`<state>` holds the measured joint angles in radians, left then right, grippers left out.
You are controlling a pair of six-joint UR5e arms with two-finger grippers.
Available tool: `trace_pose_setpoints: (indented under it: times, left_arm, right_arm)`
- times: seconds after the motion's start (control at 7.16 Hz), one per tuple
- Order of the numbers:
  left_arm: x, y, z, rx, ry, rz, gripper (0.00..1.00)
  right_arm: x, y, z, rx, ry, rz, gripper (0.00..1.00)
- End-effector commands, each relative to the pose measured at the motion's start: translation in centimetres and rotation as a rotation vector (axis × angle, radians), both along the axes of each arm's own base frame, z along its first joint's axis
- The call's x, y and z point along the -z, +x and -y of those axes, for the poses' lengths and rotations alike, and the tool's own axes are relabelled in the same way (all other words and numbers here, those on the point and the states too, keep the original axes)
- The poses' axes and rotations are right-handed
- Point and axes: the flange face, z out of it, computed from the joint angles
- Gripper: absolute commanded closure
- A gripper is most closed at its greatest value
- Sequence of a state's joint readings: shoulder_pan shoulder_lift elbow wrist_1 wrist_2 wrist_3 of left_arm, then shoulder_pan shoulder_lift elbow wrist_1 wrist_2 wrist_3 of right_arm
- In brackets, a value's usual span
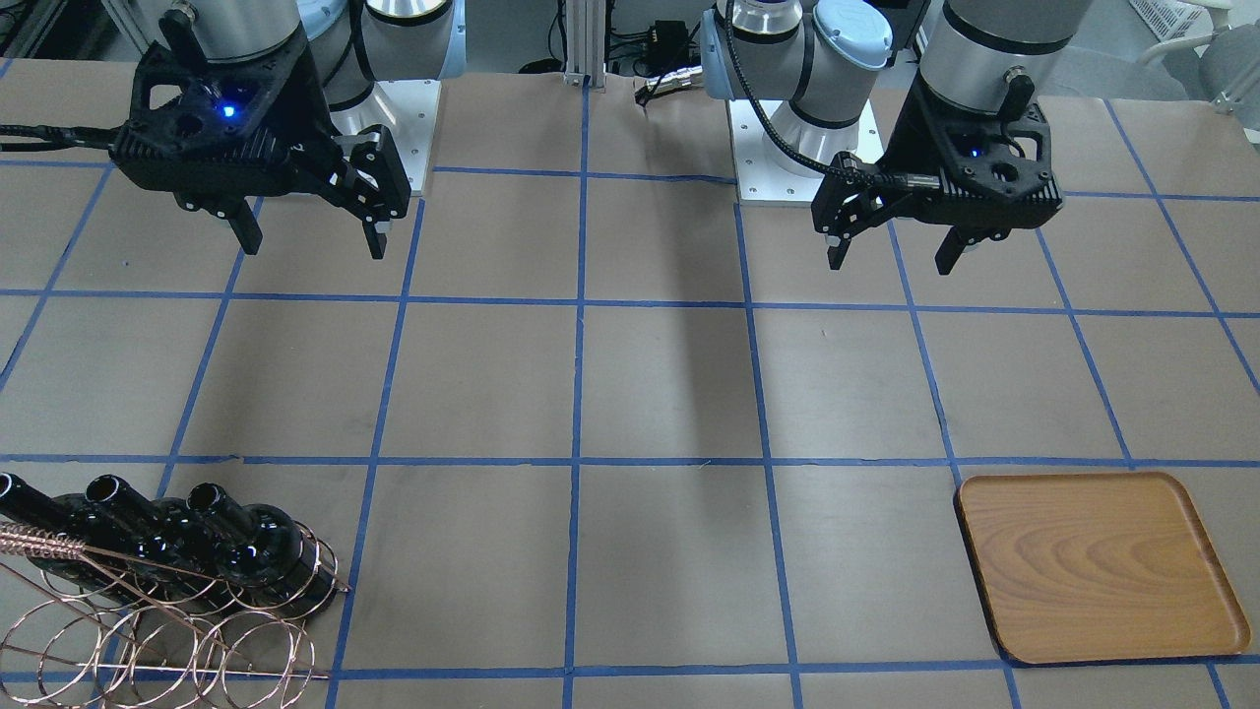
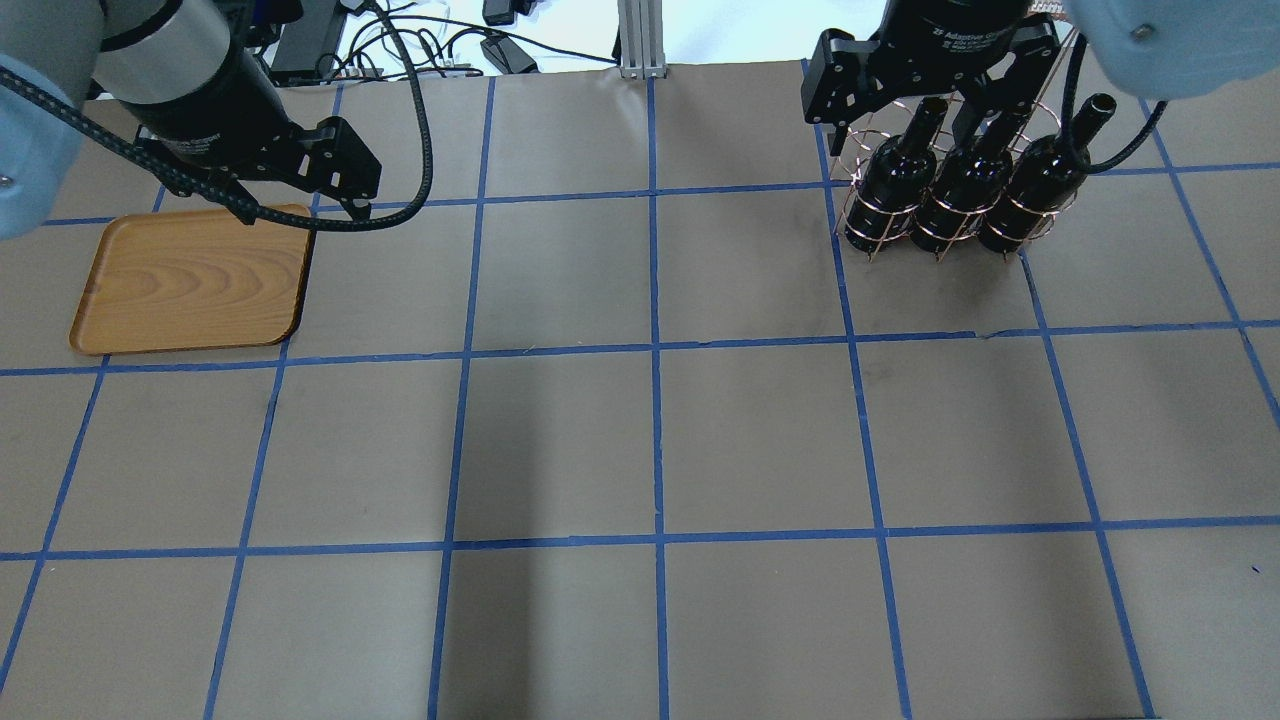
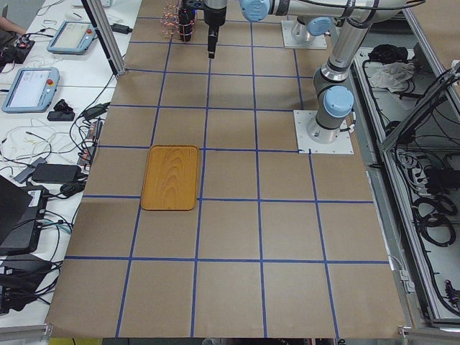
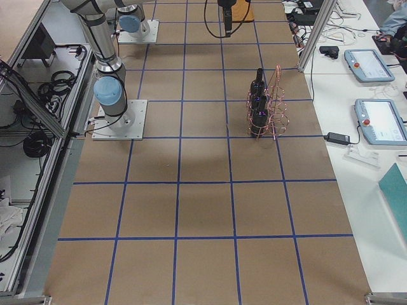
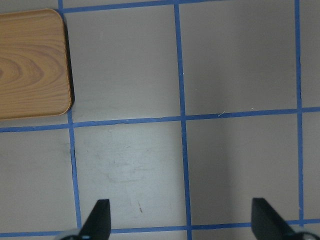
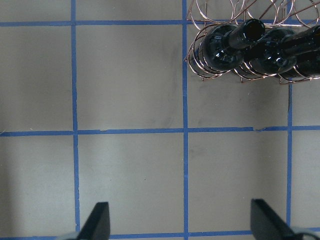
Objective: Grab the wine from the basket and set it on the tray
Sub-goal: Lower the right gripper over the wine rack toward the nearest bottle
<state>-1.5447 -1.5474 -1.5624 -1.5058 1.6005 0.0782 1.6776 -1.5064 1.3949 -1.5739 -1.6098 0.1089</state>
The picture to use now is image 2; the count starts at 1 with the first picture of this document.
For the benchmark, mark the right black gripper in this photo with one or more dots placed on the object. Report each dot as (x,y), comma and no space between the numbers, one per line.
(962,22)

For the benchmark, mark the wooden tray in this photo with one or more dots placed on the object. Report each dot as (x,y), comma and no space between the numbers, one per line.
(191,280)

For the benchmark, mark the copper wire bottle basket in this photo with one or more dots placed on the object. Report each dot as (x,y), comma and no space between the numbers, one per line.
(975,69)

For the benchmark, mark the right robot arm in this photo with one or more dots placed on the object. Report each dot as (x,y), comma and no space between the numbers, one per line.
(1169,50)

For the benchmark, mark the black power adapter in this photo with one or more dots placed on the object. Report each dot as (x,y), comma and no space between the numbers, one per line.
(507,57)

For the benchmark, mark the black electronics box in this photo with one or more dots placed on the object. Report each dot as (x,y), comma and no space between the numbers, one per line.
(307,47)

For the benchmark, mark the dark wine bottle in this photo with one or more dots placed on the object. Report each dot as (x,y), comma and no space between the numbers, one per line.
(895,181)
(970,180)
(1044,180)

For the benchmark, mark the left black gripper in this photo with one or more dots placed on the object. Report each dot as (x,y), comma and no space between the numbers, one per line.
(213,108)

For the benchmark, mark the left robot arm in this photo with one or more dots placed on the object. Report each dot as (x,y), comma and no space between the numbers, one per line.
(173,89)

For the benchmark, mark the aluminium frame post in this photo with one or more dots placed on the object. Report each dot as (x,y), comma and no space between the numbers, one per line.
(640,32)

